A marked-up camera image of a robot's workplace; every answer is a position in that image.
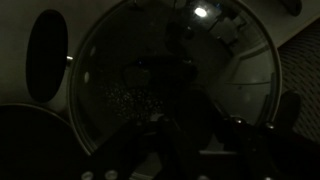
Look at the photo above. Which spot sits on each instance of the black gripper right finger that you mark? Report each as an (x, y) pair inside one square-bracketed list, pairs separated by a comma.
[(260, 143)]

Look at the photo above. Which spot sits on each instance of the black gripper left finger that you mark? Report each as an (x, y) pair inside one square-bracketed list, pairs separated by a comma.
[(140, 146)]

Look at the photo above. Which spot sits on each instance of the large glass lid black knob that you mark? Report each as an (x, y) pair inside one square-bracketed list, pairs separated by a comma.
[(250, 66)]

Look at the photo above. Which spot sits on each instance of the light grey coffee table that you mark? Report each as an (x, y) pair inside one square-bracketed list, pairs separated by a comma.
[(13, 50)]

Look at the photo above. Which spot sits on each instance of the black frying pan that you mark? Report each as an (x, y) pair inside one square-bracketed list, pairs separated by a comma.
[(33, 146)]

